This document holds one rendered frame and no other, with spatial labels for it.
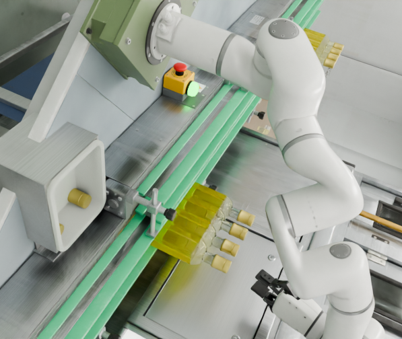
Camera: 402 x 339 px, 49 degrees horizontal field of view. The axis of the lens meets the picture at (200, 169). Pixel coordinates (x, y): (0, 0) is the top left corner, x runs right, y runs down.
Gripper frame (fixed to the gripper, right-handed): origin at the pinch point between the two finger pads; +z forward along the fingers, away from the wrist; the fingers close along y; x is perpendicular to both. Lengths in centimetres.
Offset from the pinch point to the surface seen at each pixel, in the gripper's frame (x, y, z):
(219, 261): 3.6, 1.6, 11.3
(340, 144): -469, -319, 104
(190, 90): -26, 19, 49
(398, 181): -464, -319, 10
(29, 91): 6, 13, 85
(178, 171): -2.7, 13.7, 32.8
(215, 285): 2.0, -12.5, 11.2
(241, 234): -7.4, 1.2, 12.5
